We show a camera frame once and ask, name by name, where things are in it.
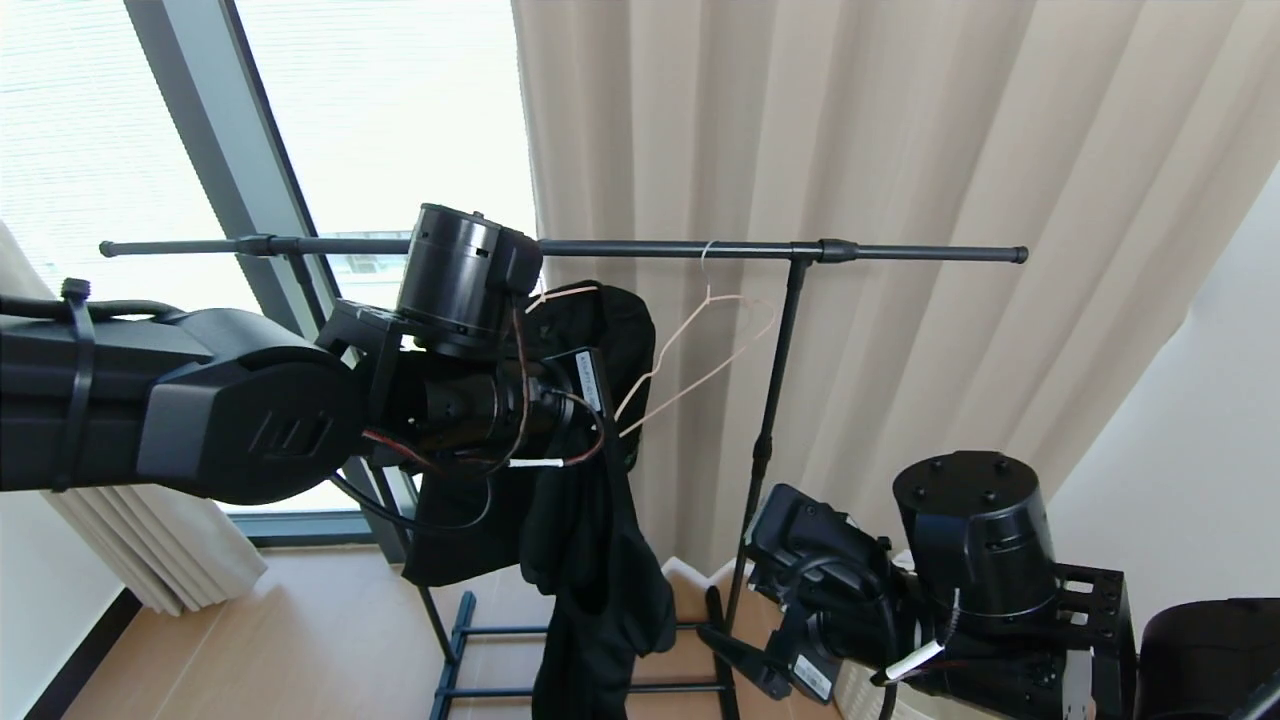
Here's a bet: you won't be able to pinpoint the window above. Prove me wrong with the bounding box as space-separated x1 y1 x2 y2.
0 0 541 546

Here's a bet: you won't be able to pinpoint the white laundry basket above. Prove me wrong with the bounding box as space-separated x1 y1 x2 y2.
835 660 901 720

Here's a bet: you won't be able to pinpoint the black clothes rack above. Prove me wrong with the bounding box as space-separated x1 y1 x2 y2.
98 235 1031 720

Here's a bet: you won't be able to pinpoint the black shorts with white logo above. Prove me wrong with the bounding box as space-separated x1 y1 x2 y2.
400 280 658 588

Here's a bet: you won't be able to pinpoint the pink clothes hanger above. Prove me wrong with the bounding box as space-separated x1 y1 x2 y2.
612 240 779 439
524 283 603 313

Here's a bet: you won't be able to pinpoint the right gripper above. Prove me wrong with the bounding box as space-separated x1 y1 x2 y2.
765 590 926 706

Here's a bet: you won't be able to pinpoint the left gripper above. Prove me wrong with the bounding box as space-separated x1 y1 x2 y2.
500 345 613 466

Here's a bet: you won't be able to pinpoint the black garment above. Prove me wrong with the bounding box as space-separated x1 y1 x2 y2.
518 440 679 720

